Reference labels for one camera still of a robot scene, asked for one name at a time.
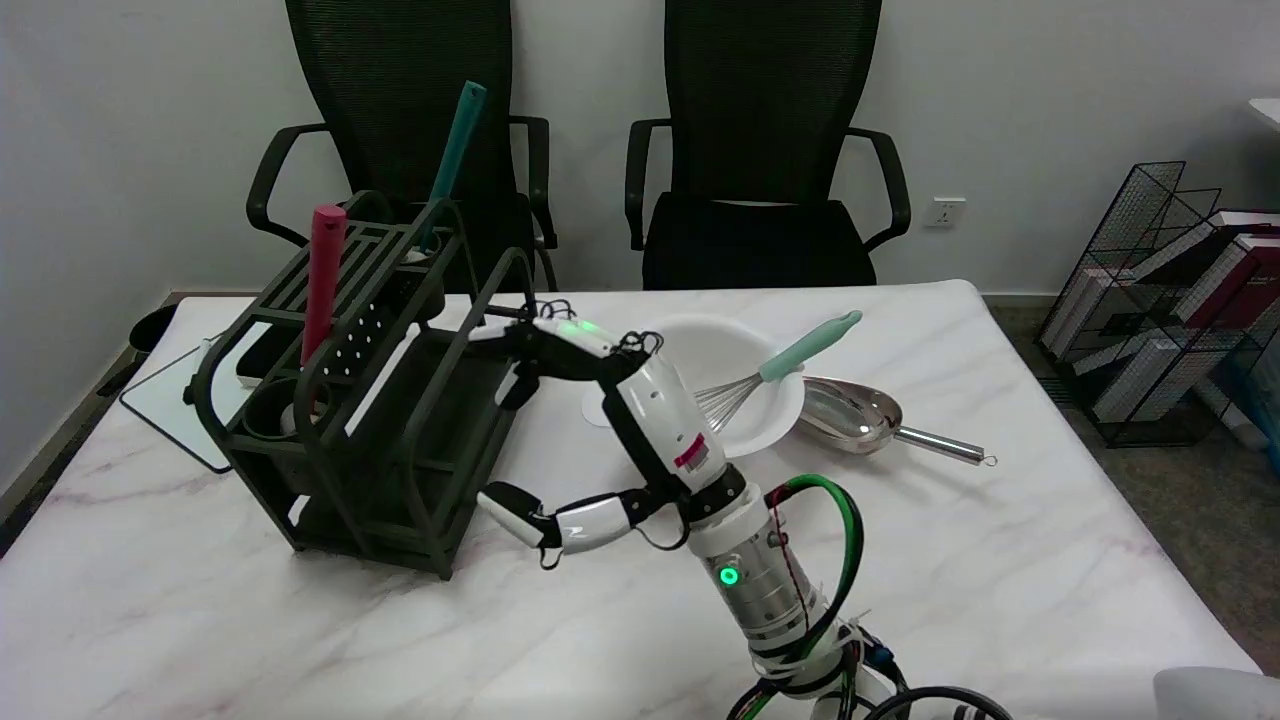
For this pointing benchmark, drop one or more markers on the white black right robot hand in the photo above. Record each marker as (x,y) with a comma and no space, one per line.
(660,410)

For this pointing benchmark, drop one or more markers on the white mixing bowl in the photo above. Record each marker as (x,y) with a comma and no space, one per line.
(700,345)

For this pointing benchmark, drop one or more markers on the stainless steel scoop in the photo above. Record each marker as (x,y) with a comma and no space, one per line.
(850,415)

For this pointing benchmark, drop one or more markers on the dark green dish rack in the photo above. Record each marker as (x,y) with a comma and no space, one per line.
(400,440)

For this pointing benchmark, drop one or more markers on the black mesh office chair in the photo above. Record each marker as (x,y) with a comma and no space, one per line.
(760,100)
(400,90)

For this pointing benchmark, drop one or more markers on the white book stack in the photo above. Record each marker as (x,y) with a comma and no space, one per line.
(1135,375)

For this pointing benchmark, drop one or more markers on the white flat board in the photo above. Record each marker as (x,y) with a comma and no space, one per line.
(165,405)

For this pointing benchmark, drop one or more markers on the black floor object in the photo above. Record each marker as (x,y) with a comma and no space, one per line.
(150,330)

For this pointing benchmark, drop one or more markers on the dark maroon book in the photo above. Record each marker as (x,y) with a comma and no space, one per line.
(1235,275)

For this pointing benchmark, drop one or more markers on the white rig part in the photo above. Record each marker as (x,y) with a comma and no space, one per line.
(1220,700)

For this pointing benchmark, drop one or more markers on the white side table corner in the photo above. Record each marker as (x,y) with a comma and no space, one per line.
(1268,112)

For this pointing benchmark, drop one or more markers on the white wall socket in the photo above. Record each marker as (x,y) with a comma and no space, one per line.
(944,213)

